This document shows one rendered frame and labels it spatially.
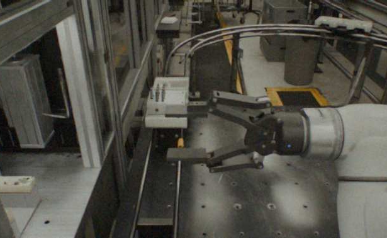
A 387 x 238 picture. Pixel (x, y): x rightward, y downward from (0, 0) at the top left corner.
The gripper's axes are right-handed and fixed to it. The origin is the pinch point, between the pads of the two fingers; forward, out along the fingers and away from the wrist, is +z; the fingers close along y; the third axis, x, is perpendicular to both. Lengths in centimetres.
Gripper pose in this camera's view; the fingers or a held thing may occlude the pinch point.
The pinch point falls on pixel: (181, 133)
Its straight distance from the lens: 58.0
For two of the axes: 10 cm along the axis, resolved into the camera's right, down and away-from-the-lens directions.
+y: 0.0, -8.7, -4.9
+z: -10.0, 0.0, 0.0
